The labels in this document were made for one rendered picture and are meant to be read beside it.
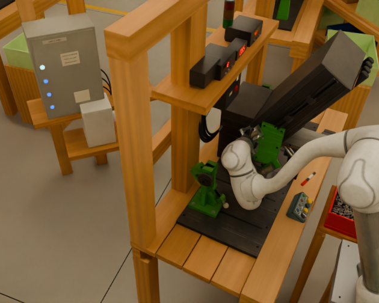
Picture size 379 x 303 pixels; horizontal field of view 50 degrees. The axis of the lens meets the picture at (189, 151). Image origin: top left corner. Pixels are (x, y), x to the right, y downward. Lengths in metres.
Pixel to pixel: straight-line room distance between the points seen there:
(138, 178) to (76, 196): 1.85
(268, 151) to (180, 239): 0.60
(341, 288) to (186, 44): 1.19
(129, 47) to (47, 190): 2.40
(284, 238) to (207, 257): 0.38
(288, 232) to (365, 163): 0.88
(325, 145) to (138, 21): 0.74
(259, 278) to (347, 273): 0.38
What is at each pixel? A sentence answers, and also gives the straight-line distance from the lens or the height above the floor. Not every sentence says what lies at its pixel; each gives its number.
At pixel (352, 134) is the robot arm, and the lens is 1.41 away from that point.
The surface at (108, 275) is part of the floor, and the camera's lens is 2.92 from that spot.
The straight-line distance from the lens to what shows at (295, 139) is 2.16.
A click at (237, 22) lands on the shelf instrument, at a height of 1.62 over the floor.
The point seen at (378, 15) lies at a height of 0.82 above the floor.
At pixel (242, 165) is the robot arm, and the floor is 1.36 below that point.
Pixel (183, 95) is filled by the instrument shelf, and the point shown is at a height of 1.54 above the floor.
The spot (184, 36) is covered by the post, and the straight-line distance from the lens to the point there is 1.60.
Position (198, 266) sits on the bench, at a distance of 1.89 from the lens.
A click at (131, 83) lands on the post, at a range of 1.30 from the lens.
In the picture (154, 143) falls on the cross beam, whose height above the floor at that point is 1.27.
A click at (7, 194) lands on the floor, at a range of 3.57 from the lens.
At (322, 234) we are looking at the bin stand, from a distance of 2.26.
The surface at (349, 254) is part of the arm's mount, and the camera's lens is 2.03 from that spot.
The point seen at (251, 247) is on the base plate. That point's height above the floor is 0.90.
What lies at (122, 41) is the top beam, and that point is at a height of 1.92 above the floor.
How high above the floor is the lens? 2.49
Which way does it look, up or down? 43 degrees down
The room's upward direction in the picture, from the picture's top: 2 degrees clockwise
